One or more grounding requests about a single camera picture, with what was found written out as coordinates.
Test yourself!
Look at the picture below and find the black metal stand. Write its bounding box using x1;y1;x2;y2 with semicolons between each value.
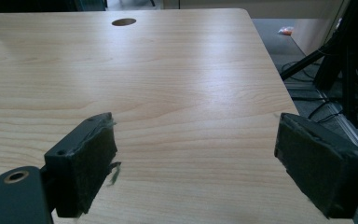
280;0;358;129

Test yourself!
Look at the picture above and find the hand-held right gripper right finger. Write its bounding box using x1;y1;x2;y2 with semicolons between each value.
273;112;358;220

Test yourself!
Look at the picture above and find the black cable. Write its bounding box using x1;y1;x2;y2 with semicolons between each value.
290;96;344;124

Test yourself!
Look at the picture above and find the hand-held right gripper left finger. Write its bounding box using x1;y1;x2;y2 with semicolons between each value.
43;112;122;218

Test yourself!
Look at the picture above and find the aluminium floor rail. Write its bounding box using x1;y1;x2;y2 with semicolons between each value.
318;90;358;175

